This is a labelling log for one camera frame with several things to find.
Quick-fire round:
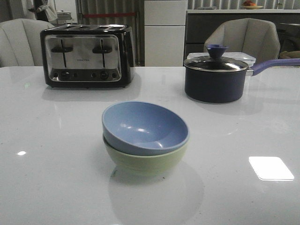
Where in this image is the dark counter with drawers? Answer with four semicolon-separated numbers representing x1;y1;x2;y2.
184;9;300;57

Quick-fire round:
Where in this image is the clear plastic storage container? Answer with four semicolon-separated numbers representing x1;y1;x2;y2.
187;52;256;67

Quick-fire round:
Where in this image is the fruit bowl on counter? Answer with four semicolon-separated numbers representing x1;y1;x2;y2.
241;0;263;9

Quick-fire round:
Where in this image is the beige armchair on left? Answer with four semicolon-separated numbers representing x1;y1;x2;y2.
0;18;54;67

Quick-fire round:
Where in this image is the person in white coat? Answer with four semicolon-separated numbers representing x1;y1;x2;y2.
24;0;58;22

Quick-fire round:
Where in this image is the dark blue saucepan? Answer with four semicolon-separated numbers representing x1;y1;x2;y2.
185;58;300;103

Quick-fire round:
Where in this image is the green plastic bowl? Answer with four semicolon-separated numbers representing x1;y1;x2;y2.
103;138;188;176

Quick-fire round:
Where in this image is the beige armchair on right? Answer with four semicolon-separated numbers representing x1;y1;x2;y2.
203;18;280;63

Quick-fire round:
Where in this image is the white cabinet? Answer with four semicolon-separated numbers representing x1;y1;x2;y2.
144;0;188;67

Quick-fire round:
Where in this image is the black and chrome toaster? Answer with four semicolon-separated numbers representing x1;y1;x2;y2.
40;24;135;88

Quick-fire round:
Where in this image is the glass pot lid blue knob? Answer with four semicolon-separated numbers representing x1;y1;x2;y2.
183;44;248;72

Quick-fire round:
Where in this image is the blue plastic bowl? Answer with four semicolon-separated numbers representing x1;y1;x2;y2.
102;101;189;156

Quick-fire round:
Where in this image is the beige armchair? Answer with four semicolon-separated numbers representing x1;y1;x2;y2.
203;18;280;63
0;18;54;67

